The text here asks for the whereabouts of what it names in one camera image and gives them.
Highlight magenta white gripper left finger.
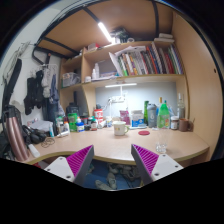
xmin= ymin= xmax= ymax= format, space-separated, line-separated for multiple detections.
xmin=45 ymin=145 xmax=94 ymax=186

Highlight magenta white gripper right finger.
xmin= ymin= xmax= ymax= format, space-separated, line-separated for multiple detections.
xmin=131 ymin=144 xmax=182 ymax=185

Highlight clear drinking glass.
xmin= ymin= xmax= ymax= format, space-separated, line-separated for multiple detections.
xmin=155 ymin=128 xmax=168 ymax=155

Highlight shoes under desk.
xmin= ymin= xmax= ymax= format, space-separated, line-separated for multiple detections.
xmin=84 ymin=160 xmax=141 ymax=190

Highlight red round coaster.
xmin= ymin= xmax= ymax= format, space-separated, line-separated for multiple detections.
xmin=138 ymin=131 xmax=150 ymax=136

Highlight black rubber band coil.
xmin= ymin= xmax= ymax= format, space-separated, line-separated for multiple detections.
xmin=41 ymin=137 xmax=55 ymax=148

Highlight white tube on desk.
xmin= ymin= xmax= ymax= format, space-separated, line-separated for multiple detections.
xmin=28 ymin=144 xmax=40 ymax=158

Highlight blue lidded white jar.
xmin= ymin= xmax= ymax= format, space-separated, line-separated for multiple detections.
xmin=76 ymin=122 xmax=84 ymax=132

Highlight white blue tissue box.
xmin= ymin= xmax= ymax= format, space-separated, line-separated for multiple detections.
xmin=131 ymin=110 xmax=144 ymax=127

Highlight white ceramic mug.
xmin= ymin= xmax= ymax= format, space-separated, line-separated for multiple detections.
xmin=113 ymin=121 xmax=129 ymax=136

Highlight green tin container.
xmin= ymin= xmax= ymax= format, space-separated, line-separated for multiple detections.
xmin=68 ymin=113 xmax=77 ymax=132

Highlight green plastic bottle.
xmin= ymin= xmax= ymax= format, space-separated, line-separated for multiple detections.
xmin=157 ymin=103 xmax=170 ymax=129

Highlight dark lidded jar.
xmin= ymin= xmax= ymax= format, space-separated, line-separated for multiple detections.
xmin=170 ymin=116 xmax=179 ymax=130

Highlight grey shaker bottle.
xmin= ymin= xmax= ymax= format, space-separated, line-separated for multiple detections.
xmin=147 ymin=104 xmax=157 ymax=128

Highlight brown ceramic mug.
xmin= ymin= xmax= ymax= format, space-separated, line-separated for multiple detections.
xmin=179 ymin=118 xmax=193 ymax=132

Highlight black bag on desk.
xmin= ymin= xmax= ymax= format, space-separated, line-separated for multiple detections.
xmin=22 ymin=125 xmax=46 ymax=144

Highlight pink packet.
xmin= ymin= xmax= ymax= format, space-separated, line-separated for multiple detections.
xmin=120 ymin=110 xmax=130 ymax=125

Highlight red white jar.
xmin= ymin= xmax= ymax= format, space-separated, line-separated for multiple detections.
xmin=94 ymin=109 xmax=103 ymax=123

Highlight clear glass bottle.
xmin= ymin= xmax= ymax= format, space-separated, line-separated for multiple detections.
xmin=177 ymin=93 xmax=185 ymax=118

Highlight dark green bottle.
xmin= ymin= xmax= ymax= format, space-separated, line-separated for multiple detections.
xmin=144 ymin=100 xmax=149 ymax=125

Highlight white power strip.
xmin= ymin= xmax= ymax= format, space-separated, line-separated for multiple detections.
xmin=109 ymin=96 xmax=125 ymax=103

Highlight pink metallic thermos bottle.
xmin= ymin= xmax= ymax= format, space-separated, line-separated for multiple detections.
xmin=5 ymin=105 xmax=28 ymax=161

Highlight hanging dark clothes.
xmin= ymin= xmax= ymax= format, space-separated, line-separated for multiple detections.
xmin=24 ymin=65 xmax=59 ymax=120

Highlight under-shelf strip light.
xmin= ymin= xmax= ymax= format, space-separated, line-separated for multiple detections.
xmin=105 ymin=83 xmax=137 ymax=88

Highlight clear plastic storage box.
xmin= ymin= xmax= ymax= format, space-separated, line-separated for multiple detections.
xmin=62 ymin=72 xmax=81 ymax=87

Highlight wooden shelf unit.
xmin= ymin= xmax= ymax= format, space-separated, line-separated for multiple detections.
xmin=60 ymin=41 xmax=188 ymax=115

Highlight row of books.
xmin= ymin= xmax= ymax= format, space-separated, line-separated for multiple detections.
xmin=109 ymin=42 xmax=184 ymax=77

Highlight ceiling tube light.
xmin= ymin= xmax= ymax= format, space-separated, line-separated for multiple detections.
xmin=98 ymin=22 xmax=112 ymax=43

